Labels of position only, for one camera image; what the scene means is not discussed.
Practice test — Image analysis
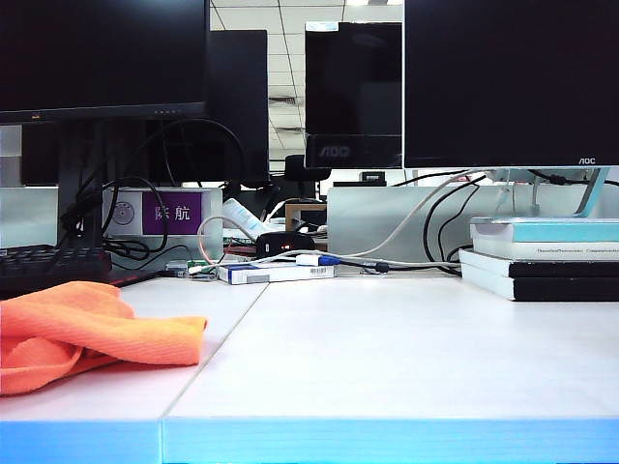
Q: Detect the orange microfibre rag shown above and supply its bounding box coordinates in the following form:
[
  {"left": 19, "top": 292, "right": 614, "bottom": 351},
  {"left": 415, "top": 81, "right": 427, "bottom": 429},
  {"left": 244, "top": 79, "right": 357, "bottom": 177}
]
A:
[{"left": 0, "top": 279, "right": 209, "bottom": 397}]

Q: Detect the black monitor cable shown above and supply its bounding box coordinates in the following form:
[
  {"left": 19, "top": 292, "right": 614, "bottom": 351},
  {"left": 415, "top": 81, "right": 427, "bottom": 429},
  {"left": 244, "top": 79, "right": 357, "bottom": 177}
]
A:
[{"left": 423, "top": 175, "right": 487, "bottom": 273}]

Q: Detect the black AOC monitor glossy bezel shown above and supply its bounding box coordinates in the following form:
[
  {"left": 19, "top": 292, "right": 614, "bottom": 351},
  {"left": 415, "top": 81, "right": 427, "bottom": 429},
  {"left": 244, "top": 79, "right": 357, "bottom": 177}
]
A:
[{"left": 304, "top": 20, "right": 404, "bottom": 170}]

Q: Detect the frosted desk partition panel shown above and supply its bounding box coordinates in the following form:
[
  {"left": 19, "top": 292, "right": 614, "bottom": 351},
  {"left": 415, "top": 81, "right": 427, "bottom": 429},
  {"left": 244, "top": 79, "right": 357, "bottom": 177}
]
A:
[{"left": 0, "top": 187, "right": 60, "bottom": 249}]

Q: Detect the blue and white connector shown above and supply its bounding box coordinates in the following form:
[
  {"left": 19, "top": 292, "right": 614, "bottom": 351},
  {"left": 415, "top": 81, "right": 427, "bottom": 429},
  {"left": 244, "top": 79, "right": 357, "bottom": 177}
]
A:
[{"left": 295, "top": 254, "right": 340, "bottom": 268}]

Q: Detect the large AOC monitor silver edge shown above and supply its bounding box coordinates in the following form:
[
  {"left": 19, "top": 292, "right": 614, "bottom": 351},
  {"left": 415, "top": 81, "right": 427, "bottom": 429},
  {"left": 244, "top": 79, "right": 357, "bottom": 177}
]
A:
[{"left": 403, "top": 0, "right": 619, "bottom": 170}]

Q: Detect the black desk mat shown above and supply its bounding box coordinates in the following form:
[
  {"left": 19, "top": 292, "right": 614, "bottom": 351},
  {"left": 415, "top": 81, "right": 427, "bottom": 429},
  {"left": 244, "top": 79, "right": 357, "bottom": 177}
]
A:
[{"left": 108, "top": 269, "right": 165, "bottom": 290}]

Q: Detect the black device with red light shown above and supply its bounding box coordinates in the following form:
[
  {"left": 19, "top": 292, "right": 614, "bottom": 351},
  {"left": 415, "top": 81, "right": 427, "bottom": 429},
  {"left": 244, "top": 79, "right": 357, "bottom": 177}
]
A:
[{"left": 254, "top": 231, "right": 316, "bottom": 260}]

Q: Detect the black keyboard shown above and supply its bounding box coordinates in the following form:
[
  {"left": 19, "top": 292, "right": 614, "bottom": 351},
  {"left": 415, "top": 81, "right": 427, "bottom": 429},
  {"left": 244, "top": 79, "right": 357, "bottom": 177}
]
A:
[{"left": 0, "top": 244, "right": 113, "bottom": 297}]

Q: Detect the black looped cable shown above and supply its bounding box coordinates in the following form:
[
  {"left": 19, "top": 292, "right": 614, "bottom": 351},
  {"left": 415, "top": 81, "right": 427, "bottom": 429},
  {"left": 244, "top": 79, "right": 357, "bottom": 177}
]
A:
[{"left": 101, "top": 176, "right": 170, "bottom": 262}]

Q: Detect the small clear adapter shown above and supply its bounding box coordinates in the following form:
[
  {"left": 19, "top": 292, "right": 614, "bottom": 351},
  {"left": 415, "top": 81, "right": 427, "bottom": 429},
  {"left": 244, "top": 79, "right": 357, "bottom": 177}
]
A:
[{"left": 165, "top": 259, "right": 219, "bottom": 281}]

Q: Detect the white looped cable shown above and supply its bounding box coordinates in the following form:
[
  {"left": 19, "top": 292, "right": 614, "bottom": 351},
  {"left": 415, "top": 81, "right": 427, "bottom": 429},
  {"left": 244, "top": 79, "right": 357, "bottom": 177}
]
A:
[{"left": 196, "top": 215, "right": 257, "bottom": 268}]

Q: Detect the white and teal monitor stand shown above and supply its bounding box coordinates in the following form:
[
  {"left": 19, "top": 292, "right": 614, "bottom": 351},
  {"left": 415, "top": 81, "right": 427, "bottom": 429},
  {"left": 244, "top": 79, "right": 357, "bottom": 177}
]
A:
[{"left": 487, "top": 167, "right": 619, "bottom": 219}]

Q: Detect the white tube with blue print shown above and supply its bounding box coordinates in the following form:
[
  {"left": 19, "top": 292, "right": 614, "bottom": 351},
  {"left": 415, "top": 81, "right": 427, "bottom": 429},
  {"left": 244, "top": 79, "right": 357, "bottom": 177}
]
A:
[{"left": 221, "top": 197, "right": 266, "bottom": 237}]

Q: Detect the thick white monitor cable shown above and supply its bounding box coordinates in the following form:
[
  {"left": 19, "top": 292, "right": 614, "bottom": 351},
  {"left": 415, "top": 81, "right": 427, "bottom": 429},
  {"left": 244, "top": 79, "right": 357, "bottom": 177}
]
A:
[{"left": 333, "top": 169, "right": 478, "bottom": 260}]

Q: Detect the purple and white name plate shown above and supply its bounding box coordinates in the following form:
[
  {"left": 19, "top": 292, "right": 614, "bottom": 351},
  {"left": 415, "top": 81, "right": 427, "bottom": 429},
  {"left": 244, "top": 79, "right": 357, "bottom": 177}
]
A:
[{"left": 102, "top": 187, "right": 224, "bottom": 247}]

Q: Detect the grey cable with ferrite bead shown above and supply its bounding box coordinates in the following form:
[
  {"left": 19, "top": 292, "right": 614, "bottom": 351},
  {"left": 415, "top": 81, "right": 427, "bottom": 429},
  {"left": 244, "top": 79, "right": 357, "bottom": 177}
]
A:
[{"left": 333, "top": 255, "right": 463, "bottom": 271}]

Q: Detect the teal cover book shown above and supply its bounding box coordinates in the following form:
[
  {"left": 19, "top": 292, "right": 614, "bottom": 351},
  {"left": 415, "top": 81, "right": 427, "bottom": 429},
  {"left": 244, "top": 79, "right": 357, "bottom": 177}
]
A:
[{"left": 469, "top": 216, "right": 619, "bottom": 245}]

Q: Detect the white book with small print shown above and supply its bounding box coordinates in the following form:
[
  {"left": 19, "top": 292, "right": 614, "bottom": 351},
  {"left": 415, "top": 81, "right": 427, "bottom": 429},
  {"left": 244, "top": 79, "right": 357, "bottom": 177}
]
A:
[{"left": 471, "top": 238, "right": 619, "bottom": 263}]

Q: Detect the dark grey monitor stand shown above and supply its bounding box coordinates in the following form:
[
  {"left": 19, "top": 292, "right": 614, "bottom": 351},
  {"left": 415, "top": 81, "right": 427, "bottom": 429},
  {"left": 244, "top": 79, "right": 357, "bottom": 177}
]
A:
[{"left": 56, "top": 120, "right": 113, "bottom": 272}]

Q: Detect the black monitor with button row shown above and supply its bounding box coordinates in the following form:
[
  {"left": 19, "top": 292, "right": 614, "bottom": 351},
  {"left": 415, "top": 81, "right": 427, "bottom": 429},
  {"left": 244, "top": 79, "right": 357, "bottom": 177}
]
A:
[{"left": 0, "top": 0, "right": 212, "bottom": 126}]

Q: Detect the white box with barcode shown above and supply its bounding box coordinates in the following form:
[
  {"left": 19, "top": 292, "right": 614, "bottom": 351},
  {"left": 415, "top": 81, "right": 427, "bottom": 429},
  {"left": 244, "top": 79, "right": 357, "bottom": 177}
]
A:
[{"left": 217, "top": 263, "right": 337, "bottom": 286}]

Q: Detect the grey desk partition panel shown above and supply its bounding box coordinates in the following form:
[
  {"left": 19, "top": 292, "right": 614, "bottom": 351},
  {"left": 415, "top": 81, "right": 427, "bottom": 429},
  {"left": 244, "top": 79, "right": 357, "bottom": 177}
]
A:
[{"left": 327, "top": 186, "right": 619, "bottom": 265}]

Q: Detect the wooden box frame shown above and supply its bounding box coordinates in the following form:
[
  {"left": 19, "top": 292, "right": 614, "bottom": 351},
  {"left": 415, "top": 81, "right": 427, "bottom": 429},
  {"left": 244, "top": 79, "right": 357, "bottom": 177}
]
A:
[{"left": 284, "top": 202, "right": 329, "bottom": 234}]

